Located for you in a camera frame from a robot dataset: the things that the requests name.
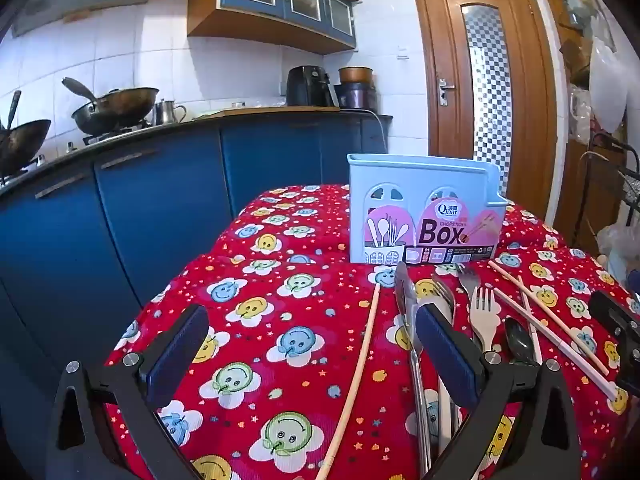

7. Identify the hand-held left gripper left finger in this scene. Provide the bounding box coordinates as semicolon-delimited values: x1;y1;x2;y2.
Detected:
44;304;211;480

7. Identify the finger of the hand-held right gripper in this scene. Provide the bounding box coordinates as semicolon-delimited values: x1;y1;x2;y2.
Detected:
589;290;640;397

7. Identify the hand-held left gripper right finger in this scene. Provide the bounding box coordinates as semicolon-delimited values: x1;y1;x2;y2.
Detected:
415;304;583;480

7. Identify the pale wide fork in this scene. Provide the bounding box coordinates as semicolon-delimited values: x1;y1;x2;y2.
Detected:
470;286;497;353

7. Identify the black spoon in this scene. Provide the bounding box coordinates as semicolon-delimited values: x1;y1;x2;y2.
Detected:
504;317;537;367

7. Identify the silver table knife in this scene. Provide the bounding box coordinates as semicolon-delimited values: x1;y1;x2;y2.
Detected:
394;261;433;480

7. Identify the long wooden chopstick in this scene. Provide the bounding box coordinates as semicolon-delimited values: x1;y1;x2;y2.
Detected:
316;284;382;480

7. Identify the light blue utensil box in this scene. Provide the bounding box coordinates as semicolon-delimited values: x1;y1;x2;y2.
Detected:
347;153;509;266

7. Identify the clear plastic bag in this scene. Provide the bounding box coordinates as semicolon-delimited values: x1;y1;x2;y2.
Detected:
597;222;640;273

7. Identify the red smiley flower tablecloth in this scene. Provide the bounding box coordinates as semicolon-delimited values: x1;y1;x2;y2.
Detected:
102;184;640;480

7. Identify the wooden cabinet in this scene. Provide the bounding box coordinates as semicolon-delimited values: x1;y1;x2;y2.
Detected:
537;0;640;256

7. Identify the black metal chair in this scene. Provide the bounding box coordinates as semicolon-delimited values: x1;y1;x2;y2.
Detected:
580;132;640;241

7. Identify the gas stove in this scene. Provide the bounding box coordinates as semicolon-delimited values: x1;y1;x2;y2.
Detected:
82;120;153;147

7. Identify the metal pitcher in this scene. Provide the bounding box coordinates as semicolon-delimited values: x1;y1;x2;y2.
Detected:
152;100;187;126

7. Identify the large dark wok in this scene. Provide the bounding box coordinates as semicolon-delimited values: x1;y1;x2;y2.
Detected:
62;77;160;136

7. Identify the white plastic bag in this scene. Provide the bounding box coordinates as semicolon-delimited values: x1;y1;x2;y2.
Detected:
590;37;628;133

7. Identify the small dark wok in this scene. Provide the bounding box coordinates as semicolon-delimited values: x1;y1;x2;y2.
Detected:
0;91;52;177

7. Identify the dark rice cooker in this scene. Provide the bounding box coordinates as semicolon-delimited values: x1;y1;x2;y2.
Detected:
334;82;378;111

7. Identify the brown pot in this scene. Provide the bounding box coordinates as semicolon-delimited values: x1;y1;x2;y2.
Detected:
338;66;374;85

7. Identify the black air fryer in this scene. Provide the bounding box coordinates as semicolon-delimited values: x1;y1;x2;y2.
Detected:
286;65;337;108

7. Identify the wooden door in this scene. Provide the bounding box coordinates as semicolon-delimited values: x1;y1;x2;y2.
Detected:
409;0;558;221

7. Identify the white power cable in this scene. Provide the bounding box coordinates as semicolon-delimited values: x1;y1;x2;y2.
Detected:
360;108;388;156

